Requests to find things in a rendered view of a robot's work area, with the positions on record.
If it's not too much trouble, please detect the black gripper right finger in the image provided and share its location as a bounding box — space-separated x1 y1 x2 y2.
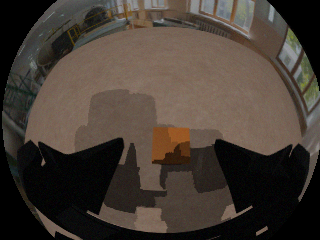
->
213 139 292 213

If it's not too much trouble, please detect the orange block with dark square face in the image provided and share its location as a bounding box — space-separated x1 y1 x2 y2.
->
151 127 191 164

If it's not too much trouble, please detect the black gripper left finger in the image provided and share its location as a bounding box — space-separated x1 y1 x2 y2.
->
39 137 124 215

